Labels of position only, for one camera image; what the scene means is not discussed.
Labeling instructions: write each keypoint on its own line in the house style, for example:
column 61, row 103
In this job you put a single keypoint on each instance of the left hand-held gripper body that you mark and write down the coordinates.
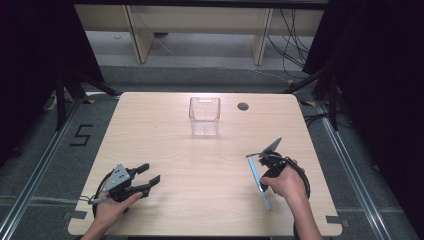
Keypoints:
column 117, row 181

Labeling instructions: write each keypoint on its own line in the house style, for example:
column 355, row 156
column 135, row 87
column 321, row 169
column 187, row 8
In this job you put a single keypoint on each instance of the black tape patch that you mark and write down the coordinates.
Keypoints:
column 77, row 215
column 336, row 220

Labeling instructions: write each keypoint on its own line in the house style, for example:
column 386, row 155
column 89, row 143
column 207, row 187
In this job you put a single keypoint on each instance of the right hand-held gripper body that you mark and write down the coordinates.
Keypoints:
column 273, row 158

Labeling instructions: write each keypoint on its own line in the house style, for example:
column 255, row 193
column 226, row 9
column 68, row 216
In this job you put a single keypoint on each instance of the person's right hand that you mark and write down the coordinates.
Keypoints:
column 285, row 183

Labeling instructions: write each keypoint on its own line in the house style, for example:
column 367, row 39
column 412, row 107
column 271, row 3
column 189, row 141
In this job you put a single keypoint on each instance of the person's left hand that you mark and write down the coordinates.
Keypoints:
column 111, row 208

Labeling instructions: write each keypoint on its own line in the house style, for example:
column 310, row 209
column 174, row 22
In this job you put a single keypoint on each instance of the beige wooden desk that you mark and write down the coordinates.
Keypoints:
column 200, row 23

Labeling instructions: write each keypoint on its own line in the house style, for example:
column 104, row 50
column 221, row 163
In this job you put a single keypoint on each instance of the black metal stand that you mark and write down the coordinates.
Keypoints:
column 65, row 96
column 328, row 95

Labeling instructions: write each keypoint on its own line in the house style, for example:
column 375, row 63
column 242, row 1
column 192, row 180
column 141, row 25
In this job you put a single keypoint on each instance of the yellow black floor marker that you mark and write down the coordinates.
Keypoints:
column 89, row 101

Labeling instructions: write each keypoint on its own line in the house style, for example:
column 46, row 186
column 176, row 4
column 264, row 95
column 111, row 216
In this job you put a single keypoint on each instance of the light blue slim stick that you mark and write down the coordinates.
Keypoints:
column 258, row 181

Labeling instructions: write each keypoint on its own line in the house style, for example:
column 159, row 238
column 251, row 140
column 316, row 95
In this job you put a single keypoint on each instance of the clear plastic container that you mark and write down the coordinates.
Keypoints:
column 204, row 116

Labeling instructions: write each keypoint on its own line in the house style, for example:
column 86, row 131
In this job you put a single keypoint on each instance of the metal floor rail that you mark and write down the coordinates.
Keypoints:
column 353, row 173
column 36, row 173

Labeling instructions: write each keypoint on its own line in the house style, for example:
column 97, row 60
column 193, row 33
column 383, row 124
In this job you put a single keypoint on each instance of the black curtain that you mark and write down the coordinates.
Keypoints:
column 36, row 66
column 376, row 100

